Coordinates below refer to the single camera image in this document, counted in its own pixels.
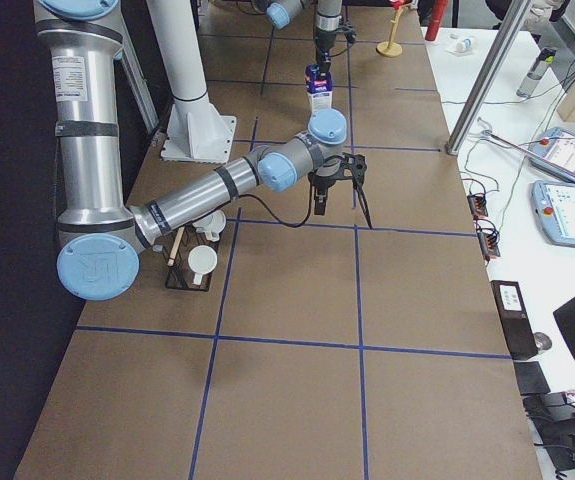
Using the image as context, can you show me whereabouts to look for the blue white milk carton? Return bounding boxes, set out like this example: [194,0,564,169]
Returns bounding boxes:
[305,64,333,114]

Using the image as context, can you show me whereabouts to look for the red cup on stand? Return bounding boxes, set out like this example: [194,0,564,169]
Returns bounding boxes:
[389,0,412,10]

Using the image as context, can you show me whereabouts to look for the white cup in rack upper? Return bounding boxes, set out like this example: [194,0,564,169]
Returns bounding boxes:
[192,209,227,242]

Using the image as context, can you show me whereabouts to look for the white cup in rack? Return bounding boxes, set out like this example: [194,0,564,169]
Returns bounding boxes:
[188,245,218,286]
[192,209,227,242]

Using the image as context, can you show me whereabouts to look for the white cup in rack lower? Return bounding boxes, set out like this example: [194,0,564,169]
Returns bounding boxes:
[188,245,218,286]

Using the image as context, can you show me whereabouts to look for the wooden mug tree stand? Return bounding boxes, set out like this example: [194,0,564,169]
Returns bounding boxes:
[376,0,413,58]

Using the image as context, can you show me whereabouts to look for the red bottle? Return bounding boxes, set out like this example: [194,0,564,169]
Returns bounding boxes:
[425,0,449,42]

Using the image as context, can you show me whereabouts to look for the white blue tube bottle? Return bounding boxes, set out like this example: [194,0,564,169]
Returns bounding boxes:
[446,36,477,56]

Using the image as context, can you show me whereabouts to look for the white pole with base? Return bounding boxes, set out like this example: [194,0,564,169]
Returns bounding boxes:
[147,0,236,164]

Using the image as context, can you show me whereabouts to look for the orange connector block upper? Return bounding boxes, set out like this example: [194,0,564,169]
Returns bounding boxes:
[467,192,488,220]

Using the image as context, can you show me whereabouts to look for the orange connector block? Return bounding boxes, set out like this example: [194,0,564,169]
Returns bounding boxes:
[467,192,488,220]
[476,226,501,261]

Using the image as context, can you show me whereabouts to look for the orange connector block lower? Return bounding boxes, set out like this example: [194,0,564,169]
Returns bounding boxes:
[476,226,501,261]

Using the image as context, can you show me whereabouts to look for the reacher grabber stick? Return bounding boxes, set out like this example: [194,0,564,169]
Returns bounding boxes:
[477,117,575,183]

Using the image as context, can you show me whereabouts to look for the clear water bottle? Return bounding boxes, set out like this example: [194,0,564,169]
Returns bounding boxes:
[516,47,557,98]

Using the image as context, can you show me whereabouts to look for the person in black shirt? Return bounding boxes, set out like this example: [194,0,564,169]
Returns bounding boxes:
[485,0,571,32]

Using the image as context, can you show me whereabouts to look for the small brown box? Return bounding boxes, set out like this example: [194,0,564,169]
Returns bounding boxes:
[490,280,538,360]

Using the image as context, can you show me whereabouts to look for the upper teach pendant tablet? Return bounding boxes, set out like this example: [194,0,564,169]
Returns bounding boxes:
[529,127,575,182]

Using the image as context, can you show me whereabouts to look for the teach pendant tablet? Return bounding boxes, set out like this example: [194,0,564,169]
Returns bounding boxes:
[531,180,575,247]
[529,127,575,182]

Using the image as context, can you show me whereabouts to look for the lower teach pendant tablet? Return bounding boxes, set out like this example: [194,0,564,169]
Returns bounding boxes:
[531,180,575,247]

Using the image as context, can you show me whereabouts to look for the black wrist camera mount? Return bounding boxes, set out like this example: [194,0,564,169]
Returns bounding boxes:
[343,153,373,229]

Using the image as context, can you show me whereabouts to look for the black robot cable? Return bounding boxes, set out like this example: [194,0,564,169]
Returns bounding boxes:
[239,192,313,229]

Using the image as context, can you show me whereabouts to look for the black wire cup rack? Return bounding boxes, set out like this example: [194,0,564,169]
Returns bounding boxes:
[162,227,218,292]

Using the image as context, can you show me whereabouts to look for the aluminium frame post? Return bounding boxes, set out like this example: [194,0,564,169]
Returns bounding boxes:
[445,0,531,156]

